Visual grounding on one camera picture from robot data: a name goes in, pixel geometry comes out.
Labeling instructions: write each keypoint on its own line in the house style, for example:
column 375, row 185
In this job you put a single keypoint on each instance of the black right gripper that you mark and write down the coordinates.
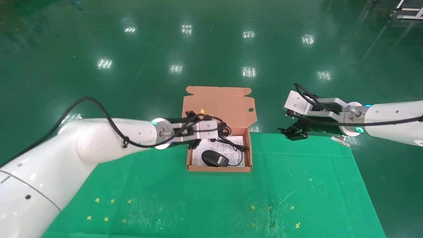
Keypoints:
column 307, row 119

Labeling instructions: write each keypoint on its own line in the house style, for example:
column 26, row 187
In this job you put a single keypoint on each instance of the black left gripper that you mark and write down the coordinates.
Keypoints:
column 194, row 144

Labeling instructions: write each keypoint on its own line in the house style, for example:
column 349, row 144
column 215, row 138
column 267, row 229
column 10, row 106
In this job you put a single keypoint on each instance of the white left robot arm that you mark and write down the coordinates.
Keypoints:
column 66, row 165

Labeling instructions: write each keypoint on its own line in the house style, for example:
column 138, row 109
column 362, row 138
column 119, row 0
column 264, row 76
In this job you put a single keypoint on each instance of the orange cardboard box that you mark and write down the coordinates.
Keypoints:
column 224, row 105

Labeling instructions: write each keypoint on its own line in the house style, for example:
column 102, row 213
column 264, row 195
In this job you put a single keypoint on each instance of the metal binder clip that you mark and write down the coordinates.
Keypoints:
column 340, row 139

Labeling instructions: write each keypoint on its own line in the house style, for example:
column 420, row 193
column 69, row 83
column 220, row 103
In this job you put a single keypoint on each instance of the white printed instruction sheet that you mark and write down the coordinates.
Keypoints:
column 238, row 155

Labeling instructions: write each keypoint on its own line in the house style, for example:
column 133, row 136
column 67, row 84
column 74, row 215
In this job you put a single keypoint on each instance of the green table mat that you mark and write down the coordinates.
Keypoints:
column 198, row 198

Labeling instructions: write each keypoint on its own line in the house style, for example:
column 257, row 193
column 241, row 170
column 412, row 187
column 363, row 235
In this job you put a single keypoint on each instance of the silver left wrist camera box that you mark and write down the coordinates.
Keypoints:
column 205, row 130

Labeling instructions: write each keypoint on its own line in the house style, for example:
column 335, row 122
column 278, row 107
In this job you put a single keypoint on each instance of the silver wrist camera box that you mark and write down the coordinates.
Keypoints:
column 205, row 130
column 297, row 104

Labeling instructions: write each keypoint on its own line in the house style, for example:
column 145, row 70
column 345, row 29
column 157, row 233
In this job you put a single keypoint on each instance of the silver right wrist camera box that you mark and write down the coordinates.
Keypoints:
column 297, row 104

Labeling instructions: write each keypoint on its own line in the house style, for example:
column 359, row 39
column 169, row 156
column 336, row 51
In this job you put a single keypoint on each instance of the white wheeled cart frame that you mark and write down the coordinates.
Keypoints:
column 408, row 15

